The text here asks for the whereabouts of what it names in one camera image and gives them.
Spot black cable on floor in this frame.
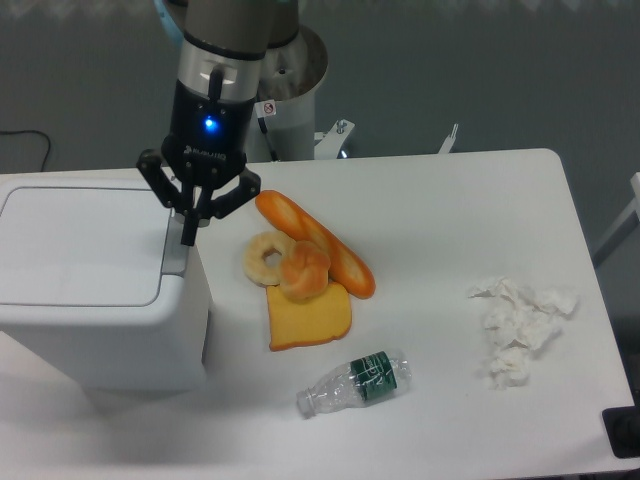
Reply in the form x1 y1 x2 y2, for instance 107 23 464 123
0 129 52 173

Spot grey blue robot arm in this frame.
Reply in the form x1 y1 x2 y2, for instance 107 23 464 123
137 1 297 246

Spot white frame post right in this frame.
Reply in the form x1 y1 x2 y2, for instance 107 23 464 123
591 172 639 268

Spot crumpled white tissue paper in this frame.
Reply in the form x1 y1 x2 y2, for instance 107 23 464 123
467 276 579 390

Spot pale ring donut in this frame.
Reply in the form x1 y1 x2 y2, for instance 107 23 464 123
242 231 294 286

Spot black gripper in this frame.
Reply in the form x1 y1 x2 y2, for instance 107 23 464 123
136 82 261 246

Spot knotted bread roll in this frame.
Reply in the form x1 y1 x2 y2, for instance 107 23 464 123
279 240 331 301

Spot orange baguette bread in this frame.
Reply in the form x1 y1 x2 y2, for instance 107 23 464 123
255 190 376 299

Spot yellow toast slice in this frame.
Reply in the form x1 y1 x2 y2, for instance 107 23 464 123
266 282 352 351

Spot white push-lid trash can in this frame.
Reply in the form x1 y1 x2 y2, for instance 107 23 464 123
1 174 211 391

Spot white metal frame bracket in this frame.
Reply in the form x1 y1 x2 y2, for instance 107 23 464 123
314 119 459 160

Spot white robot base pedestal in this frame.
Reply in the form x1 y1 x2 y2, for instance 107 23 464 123
245 25 328 163

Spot black clamp at table edge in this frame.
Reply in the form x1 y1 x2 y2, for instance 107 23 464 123
602 406 639 459

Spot crushed clear plastic bottle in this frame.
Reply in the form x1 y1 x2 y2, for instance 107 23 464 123
296 349 412 418

